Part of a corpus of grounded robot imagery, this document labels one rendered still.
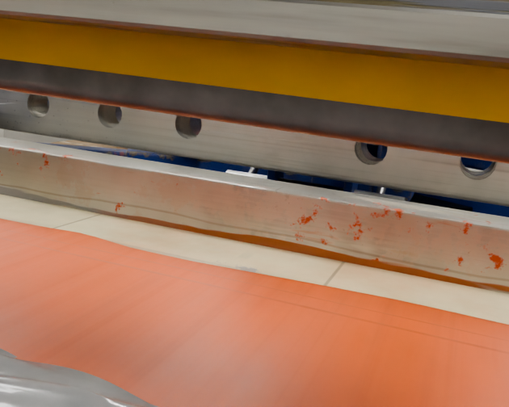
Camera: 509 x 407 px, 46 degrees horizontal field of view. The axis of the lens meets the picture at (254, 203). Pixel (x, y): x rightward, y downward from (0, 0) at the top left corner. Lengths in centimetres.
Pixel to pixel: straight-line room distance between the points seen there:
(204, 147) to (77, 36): 24
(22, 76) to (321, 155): 24
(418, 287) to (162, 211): 16
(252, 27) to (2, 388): 12
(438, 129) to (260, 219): 20
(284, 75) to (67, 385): 11
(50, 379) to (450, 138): 14
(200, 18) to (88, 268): 17
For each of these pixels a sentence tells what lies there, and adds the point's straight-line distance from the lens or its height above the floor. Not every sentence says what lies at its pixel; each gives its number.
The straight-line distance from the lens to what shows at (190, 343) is 23.
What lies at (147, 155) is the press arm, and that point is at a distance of 94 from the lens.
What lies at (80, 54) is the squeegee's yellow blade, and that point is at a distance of 21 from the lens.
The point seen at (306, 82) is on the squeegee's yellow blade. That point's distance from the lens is 18.
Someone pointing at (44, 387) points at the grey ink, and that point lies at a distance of 18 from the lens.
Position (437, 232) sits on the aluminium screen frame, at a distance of 34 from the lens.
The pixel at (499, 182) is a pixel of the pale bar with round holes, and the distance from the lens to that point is 40.
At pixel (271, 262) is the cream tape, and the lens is 33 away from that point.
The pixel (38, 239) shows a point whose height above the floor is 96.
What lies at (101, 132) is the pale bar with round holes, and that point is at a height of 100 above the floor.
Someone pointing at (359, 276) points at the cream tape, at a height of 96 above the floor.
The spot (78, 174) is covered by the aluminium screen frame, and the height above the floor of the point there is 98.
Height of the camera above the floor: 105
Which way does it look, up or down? 12 degrees down
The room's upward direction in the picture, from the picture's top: 6 degrees clockwise
